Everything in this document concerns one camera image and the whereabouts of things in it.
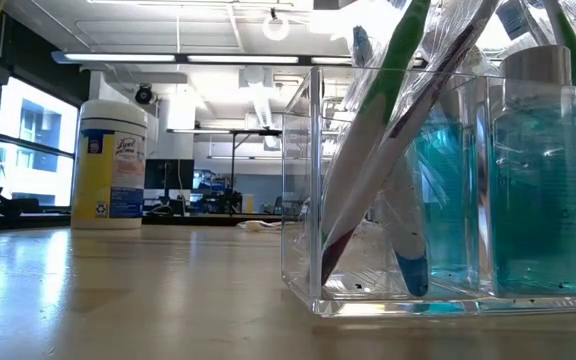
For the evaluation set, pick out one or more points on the purple toothbrush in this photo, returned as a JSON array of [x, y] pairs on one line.
[[383, 165]]

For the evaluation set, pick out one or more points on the black security camera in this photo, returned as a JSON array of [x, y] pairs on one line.
[[144, 95]]

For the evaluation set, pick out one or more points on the black framed window wall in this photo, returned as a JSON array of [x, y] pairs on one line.
[[38, 125]]

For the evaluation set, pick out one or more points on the long ceiling light fixture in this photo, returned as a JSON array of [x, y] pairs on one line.
[[118, 57]]

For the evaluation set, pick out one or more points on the clear acrylic organizer box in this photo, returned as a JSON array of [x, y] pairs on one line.
[[298, 280]]

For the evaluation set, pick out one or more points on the black wall monitor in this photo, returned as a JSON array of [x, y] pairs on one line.
[[168, 172]]

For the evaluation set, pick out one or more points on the small blue mouthwash bottle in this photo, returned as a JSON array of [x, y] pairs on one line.
[[448, 210], [538, 200]]

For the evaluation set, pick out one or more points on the yellow white wipes canister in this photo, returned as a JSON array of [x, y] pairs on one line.
[[108, 175]]

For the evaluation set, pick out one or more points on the blue toothbrush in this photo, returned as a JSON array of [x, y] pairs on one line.
[[513, 20], [413, 272]]

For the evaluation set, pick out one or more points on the black aluminium rig frame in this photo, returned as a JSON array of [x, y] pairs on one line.
[[193, 219]]

